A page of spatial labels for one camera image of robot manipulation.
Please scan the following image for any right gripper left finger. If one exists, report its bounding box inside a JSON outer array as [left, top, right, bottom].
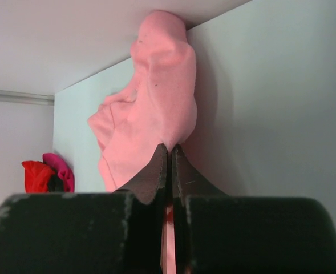
[[0, 144, 168, 273]]

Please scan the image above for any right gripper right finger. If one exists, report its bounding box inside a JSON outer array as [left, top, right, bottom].
[[171, 146, 336, 273]]

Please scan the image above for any pink t shirt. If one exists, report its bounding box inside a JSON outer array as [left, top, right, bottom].
[[87, 10, 199, 274]]

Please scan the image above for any folded magenta t shirt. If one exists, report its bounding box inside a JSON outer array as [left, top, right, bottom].
[[42, 153, 75, 192]]

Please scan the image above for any folded red t shirt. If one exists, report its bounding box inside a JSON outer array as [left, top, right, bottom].
[[22, 160, 55, 193]]

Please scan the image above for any left aluminium corner post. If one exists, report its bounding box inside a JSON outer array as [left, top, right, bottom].
[[0, 90, 55, 106]]

